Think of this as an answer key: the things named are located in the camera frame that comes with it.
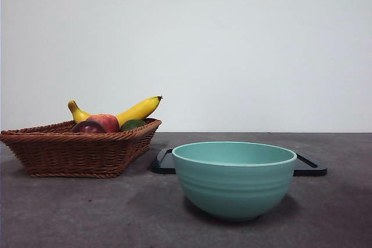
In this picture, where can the teal ribbed bowl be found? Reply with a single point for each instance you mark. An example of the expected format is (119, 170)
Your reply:
(232, 187)

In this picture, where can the dark purple plum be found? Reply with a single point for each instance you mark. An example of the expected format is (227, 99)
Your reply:
(88, 127)

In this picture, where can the yellow banana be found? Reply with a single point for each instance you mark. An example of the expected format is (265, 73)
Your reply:
(139, 108)

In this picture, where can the green avocado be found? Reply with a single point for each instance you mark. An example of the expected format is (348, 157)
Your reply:
(132, 124)

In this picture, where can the dark rectangular tray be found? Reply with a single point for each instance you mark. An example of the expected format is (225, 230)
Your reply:
(162, 166)

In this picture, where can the red orange peach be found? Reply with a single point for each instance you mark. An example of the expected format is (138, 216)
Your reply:
(109, 123)

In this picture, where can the brown wicker basket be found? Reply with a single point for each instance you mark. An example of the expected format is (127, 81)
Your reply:
(72, 155)

